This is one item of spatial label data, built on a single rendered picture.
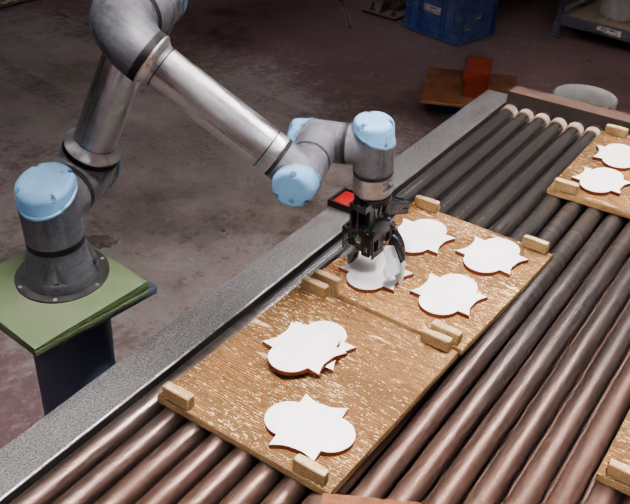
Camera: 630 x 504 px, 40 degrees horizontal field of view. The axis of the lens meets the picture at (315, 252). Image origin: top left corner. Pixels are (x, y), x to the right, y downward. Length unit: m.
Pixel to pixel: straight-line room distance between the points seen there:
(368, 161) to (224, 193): 2.43
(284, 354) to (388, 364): 0.18
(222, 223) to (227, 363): 2.22
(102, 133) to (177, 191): 2.26
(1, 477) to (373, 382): 0.61
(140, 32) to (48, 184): 0.40
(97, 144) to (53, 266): 0.25
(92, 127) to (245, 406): 0.63
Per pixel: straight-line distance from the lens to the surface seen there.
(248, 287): 1.75
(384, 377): 1.52
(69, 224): 1.73
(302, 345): 1.54
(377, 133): 1.53
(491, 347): 1.65
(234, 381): 1.50
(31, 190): 1.71
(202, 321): 1.66
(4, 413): 2.92
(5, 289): 1.85
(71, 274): 1.78
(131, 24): 1.47
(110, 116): 1.71
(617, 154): 2.38
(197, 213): 3.80
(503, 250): 1.88
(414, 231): 1.90
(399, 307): 1.68
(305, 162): 1.46
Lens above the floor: 1.93
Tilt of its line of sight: 33 degrees down
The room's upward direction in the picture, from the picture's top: 2 degrees clockwise
